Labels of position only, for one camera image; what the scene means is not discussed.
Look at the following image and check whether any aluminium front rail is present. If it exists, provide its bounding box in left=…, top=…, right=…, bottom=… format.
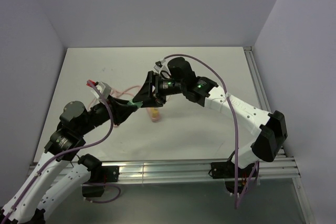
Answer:
left=27, top=155, right=301, bottom=186

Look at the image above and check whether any aluminium side rail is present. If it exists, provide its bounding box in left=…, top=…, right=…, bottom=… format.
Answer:
left=243, top=46, right=287, bottom=156

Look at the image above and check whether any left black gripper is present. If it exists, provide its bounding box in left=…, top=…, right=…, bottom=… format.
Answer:
left=77, top=93, right=137, bottom=135

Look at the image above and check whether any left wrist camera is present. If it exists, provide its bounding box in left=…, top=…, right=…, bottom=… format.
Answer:
left=86, top=80, right=111, bottom=104

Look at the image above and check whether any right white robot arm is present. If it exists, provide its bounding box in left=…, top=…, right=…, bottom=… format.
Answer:
left=130, top=54, right=288, bottom=177

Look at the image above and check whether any yellow plug adapter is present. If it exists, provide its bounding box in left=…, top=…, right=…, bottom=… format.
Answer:
left=151, top=108, right=160, bottom=118

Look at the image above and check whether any green plug adapter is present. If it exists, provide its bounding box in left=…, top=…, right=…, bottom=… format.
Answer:
left=128, top=100, right=142, bottom=109

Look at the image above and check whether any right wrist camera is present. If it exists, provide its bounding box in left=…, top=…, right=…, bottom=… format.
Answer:
left=154, top=59, right=170, bottom=79

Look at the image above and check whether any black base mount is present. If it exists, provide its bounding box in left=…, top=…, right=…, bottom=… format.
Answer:
left=208, top=161, right=259, bottom=194
left=81, top=166, right=121, bottom=201

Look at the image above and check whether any pink power strip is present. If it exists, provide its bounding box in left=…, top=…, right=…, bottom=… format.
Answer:
left=146, top=108, right=161, bottom=122

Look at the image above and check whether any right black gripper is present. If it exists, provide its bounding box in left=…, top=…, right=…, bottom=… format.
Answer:
left=132, top=70, right=185, bottom=109

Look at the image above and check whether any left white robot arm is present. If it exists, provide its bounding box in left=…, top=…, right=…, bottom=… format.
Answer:
left=1, top=97, right=142, bottom=223

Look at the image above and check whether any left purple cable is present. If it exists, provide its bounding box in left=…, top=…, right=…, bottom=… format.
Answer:
left=0, top=83, right=121, bottom=219

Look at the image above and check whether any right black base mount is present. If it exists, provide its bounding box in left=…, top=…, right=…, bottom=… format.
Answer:
left=208, top=161, right=259, bottom=194

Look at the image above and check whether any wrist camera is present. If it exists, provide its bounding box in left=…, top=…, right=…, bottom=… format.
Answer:
left=154, top=59, right=170, bottom=79
left=86, top=80, right=111, bottom=104

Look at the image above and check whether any pink power cord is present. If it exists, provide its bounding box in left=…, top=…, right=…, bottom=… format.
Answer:
left=88, top=84, right=142, bottom=106

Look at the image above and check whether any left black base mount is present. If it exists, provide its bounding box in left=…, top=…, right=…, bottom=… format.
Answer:
left=81, top=166, right=121, bottom=201

